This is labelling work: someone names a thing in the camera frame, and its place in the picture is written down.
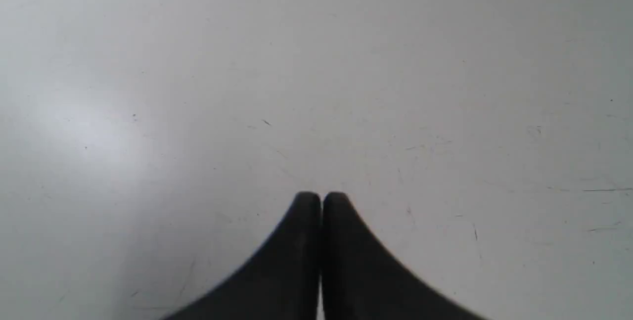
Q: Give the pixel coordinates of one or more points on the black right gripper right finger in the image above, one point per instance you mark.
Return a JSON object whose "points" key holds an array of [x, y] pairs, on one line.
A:
{"points": [[362, 280]]}

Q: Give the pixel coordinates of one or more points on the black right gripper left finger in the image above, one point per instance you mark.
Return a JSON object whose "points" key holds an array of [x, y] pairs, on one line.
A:
{"points": [[281, 279]]}

